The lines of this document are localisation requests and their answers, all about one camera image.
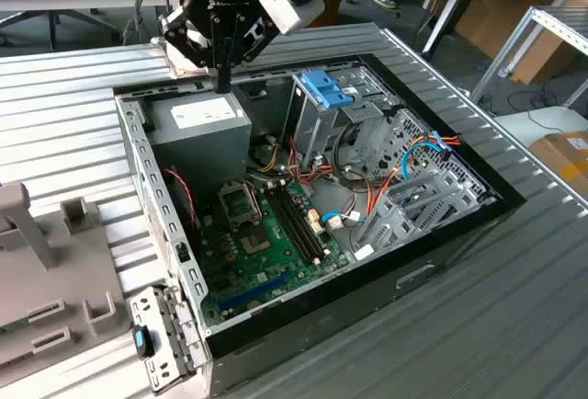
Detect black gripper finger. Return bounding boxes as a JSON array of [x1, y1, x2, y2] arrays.
[[223, 12, 280, 95], [159, 6, 226, 95]]

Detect blue data wire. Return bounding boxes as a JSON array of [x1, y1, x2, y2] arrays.
[[401, 131, 450, 184]]

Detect orange power wire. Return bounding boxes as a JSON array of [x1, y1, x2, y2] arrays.
[[362, 133, 463, 223]]

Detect blue plastic disk carrier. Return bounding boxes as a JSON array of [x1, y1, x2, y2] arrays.
[[301, 70, 356, 109]]

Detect metal disk bay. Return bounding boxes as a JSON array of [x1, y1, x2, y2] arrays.
[[353, 173, 500, 257]]

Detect grey power supply unit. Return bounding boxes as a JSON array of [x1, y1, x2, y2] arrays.
[[145, 89, 254, 188]]

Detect metal drive cage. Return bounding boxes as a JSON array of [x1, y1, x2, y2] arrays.
[[280, 65, 401, 168]]

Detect black office chair base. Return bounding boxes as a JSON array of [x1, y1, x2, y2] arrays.
[[0, 8, 121, 51]]

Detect thin metal locking lever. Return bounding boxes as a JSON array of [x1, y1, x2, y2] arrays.
[[244, 180, 262, 228]]

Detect CPU socket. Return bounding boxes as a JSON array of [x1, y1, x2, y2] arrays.
[[218, 181, 263, 230]]

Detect black RAM slot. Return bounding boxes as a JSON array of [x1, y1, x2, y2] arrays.
[[268, 186, 313, 267], [280, 183, 322, 262], [286, 181, 326, 258], [274, 184, 318, 264]]

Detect black tripod pole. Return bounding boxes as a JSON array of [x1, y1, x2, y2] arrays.
[[421, 0, 489, 55]]

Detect green motherboard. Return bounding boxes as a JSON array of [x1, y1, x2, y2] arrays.
[[197, 177, 350, 326]]

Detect blue expansion slot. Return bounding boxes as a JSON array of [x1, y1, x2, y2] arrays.
[[219, 269, 293, 313]]

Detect large brown cardboard box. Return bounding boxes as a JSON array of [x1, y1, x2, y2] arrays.
[[454, 0, 580, 86]]

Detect grey parts rack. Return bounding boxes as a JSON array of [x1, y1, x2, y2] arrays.
[[0, 181, 134, 371]]

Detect black open PC case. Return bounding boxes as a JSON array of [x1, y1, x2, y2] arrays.
[[112, 52, 528, 395]]

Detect white low table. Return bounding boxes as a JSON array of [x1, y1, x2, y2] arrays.
[[494, 107, 588, 152]]

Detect blue and black latch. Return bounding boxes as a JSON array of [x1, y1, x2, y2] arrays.
[[131, 324, 156, 358]]

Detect cardboard box yellow label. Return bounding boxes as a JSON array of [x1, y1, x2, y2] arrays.
[[527, 131, 588, 198]]

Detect brown square base plate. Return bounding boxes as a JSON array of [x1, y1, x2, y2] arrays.
[[151, 35, 208, 79]]

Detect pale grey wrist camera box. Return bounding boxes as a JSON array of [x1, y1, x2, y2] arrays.
[[257, 0, 326, 36]]

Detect yellow black wire bundle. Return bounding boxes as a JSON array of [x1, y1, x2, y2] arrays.
[[250, 139, 295, 175]]

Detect thick black cable loop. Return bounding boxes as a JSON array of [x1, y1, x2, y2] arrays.
[[333, 122, 368, 188]]

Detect red black twisted wire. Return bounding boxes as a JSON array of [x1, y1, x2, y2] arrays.
[[163, 167, 199, 230]]

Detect orange red wire bundle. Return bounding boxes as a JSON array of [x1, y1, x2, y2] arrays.
[[287, 136, 336, 187]]

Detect light blue wire white plug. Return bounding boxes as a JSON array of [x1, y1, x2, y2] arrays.
[[321, 211, 367, 231]]

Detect white metal shelf frame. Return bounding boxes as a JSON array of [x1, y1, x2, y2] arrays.
[[470, 6, 588, 120]]

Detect metal expansion bracket panel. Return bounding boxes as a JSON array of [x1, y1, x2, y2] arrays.
[[130, 284, 209, 393]]

